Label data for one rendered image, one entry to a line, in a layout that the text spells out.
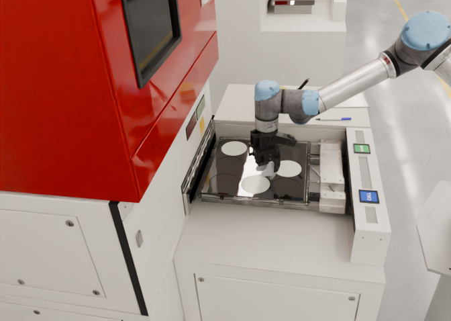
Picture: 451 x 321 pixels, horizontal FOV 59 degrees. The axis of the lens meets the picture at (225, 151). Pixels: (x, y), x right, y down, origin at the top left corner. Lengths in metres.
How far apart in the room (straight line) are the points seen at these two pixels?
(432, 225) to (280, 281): 0.53
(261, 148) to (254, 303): 0.50
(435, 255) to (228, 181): 0.68
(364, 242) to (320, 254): 0.15
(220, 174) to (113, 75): 0.81
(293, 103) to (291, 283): 0.53
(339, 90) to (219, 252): 0.64
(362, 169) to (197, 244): 0.60
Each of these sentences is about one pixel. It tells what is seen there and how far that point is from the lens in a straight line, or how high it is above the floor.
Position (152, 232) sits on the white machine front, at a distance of 1.09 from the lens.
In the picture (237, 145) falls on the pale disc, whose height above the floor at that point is 0.90.
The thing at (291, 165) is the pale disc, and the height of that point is 0.90.
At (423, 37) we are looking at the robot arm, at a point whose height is 1.39.
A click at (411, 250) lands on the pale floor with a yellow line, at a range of 2.54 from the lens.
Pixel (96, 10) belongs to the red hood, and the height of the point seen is 1.62.
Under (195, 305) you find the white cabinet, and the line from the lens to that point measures 1.46.
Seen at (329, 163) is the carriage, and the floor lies 0.88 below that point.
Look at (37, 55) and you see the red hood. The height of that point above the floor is 1.55.
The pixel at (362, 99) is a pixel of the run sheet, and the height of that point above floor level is 0.97.
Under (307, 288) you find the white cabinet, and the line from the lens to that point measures 1.29.
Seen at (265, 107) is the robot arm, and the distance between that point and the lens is 1.21.
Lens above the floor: 1.78
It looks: 34 degrees down
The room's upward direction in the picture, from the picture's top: 4 degrees counter-clockwise
